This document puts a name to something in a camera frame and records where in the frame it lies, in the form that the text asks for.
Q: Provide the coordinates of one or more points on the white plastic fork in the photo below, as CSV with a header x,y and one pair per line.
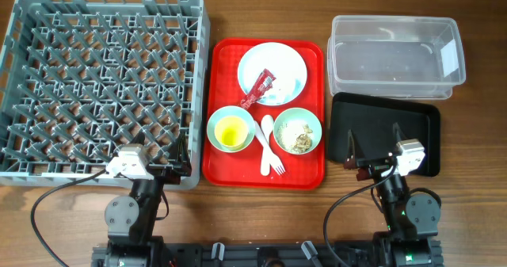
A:
x,y
276,163

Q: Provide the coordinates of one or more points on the red serving tray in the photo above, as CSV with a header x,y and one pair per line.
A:
x,y
243,168

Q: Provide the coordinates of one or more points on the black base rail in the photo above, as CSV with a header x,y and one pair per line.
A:
x,y
354,253

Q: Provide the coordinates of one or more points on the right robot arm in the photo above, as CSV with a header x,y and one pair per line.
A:
x,y
411,214

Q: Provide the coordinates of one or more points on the food scraps rice and nuts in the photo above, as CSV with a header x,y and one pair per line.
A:
x,y
295,137

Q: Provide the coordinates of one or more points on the light green bowl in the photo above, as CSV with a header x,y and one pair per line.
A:
x,y
230,111
303,116

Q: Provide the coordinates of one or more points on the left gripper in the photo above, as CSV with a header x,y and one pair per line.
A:
x,y
181,166

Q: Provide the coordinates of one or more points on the yellow plastic cup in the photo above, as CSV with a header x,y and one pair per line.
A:
x,y
231,132

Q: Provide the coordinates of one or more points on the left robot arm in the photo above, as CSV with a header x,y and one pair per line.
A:
x,y
131,218

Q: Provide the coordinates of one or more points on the light blue plate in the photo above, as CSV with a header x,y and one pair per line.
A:
x,y
284,62

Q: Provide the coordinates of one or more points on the red snack wrapper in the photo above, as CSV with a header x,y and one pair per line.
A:
x,y
263,83

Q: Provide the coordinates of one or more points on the white plastic spoon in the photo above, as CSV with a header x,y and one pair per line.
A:
x,y
267,123

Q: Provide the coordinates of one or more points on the grey dishwasher rack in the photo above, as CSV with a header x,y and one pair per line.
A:
x,y
80,78

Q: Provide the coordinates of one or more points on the clear plastic bin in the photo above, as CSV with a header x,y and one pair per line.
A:
x,y
400,57

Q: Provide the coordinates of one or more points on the black tray bin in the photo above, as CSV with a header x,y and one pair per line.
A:
x,y
372,118

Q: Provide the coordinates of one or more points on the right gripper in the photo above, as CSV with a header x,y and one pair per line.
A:
x,y
372,168

